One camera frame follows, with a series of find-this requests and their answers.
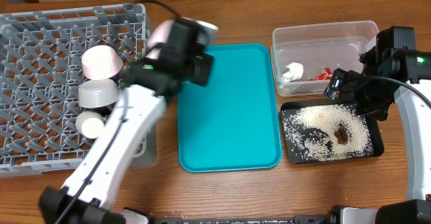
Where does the red snack wrapper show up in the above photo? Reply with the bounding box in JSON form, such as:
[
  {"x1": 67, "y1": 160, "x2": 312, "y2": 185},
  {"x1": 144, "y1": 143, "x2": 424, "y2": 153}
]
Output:
[{"x1": 308, "y1": 68, "x2": 332, "y2": 81}]

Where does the food scraps and rice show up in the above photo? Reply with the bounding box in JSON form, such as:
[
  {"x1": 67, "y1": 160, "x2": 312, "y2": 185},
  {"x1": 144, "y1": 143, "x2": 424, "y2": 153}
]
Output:
[{"x1": 281, "y1": 104, "x2": 374, "y2": 161}]

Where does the white tissue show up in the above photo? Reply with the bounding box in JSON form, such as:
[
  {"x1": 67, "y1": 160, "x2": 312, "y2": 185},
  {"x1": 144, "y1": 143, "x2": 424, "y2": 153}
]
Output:
[{"x1": 281, "y1": 62, "x2": 304, "y2": 83}]

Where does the small pink bowl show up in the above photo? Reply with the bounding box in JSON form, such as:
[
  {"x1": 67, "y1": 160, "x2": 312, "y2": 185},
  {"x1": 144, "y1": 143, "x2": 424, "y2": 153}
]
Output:
[{"x1": 81, "y1": 45, "x2": 123, "y2": 80}]

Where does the grey metal bowl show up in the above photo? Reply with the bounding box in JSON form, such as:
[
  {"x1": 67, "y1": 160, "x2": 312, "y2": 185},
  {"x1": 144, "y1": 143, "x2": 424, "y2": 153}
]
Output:
[{"x1": 78, "y1": 79, "x2": 119, "y2": 108}]

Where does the white paper cup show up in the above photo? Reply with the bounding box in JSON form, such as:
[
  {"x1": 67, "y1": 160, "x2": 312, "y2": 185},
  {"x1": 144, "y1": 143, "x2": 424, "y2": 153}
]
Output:
[{"x1": 75, "y1": 110, "x2": 104, "y2": 139}]

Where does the large white plate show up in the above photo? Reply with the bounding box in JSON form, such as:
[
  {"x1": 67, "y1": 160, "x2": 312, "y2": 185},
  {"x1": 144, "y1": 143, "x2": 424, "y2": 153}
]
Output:
[{"x1": 145, "y1": 20, "x2": 174, "y2": 59}]

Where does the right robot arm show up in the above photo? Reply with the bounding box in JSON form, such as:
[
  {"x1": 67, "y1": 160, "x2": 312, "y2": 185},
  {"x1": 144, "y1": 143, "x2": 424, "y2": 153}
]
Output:
[{"x1": 324, "y1": 46, "x2": 430, "y2": 223}]

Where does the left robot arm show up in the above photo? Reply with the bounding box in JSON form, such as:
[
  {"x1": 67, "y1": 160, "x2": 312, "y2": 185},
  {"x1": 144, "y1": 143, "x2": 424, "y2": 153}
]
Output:
[{"x1": 39, "y1": 17, "x2": 218, "y2": 223}]

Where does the black food waste tray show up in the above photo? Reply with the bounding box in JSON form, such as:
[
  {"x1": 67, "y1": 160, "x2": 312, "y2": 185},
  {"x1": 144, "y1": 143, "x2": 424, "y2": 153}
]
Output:
[{"x1": 279, "y1": 98, "x2": 385, "y2": 165}]

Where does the teal serving tray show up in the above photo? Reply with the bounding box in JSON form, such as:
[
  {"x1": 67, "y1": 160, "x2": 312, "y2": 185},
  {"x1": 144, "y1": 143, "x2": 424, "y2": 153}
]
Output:
[{"x1": 177, "y1": 43, "x2": 283, "y2": 173}]

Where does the grey plastic dish rack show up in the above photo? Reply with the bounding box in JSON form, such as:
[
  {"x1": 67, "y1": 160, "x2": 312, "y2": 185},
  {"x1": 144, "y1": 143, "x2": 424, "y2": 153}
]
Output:
[{"x1": 1, "y1": 4, "x2": 153, "y2": 178}]

